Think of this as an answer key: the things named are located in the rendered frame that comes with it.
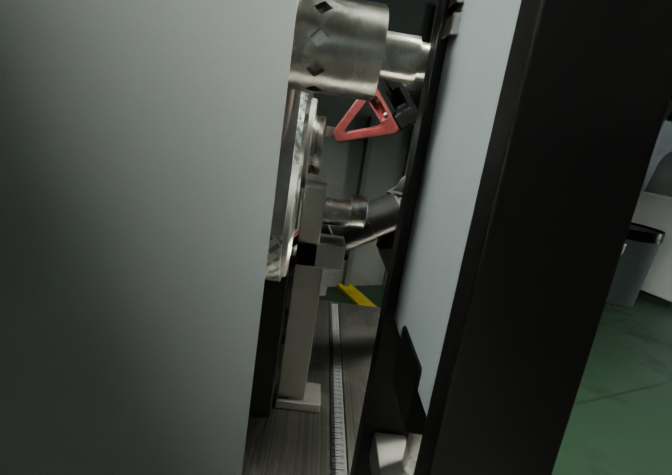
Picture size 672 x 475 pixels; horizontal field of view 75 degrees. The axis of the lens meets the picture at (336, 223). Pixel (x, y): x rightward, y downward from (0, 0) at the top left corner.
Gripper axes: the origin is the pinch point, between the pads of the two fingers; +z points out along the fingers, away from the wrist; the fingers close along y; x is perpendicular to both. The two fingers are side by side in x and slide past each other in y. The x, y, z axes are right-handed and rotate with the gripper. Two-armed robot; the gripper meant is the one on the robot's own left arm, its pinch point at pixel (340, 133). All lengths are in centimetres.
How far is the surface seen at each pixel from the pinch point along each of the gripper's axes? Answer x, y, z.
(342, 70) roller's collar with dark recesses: 4.7, -26.9, -3.5
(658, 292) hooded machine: -308, 345, -170
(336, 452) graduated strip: -31.3, -13.3, 19.3
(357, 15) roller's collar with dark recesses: 7.0, -26.8, -6.0
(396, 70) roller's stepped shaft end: 2.9, -25.3, -6.7
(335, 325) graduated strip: -31.7, 19.8, 20.7
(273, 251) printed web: -5.1, -18.2, 10.1
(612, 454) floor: -192, 111, -26
